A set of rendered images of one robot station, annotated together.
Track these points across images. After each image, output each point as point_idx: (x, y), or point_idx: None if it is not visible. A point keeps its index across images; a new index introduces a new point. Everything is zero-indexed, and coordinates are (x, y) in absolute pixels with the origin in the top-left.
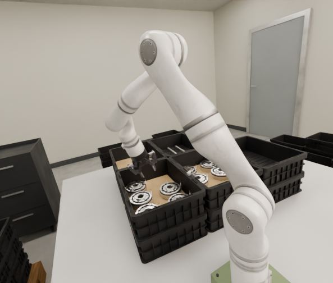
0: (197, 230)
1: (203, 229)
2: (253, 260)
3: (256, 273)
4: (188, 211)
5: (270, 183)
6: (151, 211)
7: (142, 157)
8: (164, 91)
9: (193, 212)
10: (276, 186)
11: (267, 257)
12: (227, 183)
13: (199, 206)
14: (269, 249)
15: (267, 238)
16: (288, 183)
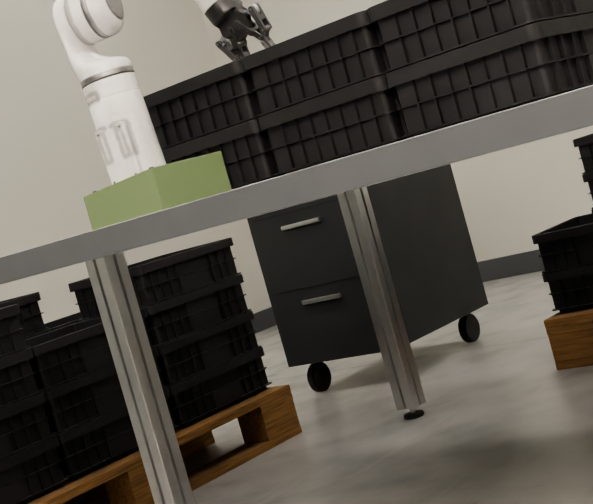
0: (249, 162)
1: (261, 165)
2: (80, 83)
3: (90, 108)
4: (220, 108)
5: (405, 57)
6: (154, 93)
7: (216, 14)
8: None
9: (230, 113)
10: (419, 65)
11: (94, 83)
12: (274, 45)
13: (232, 97)
14: (97, 72)
15: (104, 61)
16: (468, 61)
